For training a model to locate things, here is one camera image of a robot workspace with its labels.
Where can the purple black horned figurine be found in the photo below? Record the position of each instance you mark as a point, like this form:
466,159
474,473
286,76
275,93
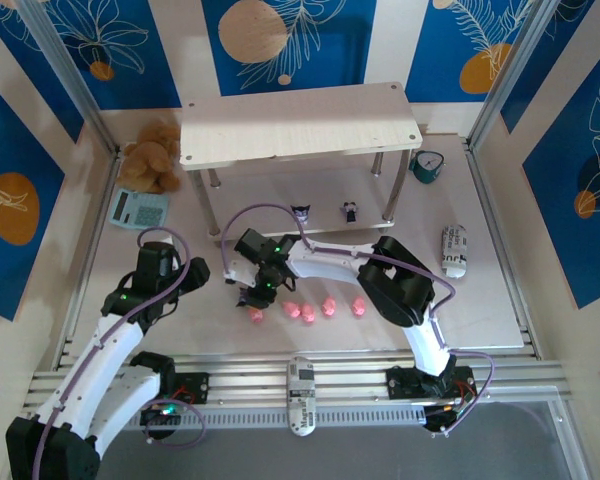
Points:
301,213

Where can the black white doll figurine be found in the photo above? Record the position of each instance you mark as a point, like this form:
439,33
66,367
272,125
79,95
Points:
350,212

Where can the white two-tier shelf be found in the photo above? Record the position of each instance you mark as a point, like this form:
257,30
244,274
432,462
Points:
295,125

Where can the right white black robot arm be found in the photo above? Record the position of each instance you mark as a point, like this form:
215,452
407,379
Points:
330,260

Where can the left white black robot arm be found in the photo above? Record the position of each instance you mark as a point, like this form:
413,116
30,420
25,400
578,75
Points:
95,360

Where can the light blue calculator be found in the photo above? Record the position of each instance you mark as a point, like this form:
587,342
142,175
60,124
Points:
140,210

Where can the brown plush toy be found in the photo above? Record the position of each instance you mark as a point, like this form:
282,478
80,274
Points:
147,157

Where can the small electronics board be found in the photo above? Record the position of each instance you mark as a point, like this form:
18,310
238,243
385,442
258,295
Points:
162,411
442,417

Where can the white patterned can right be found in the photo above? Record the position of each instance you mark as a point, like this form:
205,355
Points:
453,252

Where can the green alarm clock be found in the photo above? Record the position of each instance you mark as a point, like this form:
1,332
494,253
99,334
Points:
427,167

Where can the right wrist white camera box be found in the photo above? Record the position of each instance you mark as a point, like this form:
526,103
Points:
235,274

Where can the aluminium rail base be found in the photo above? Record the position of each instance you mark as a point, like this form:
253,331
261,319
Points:
255,380

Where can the aluminium corner post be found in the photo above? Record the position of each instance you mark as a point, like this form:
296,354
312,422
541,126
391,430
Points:
65,70
510,65

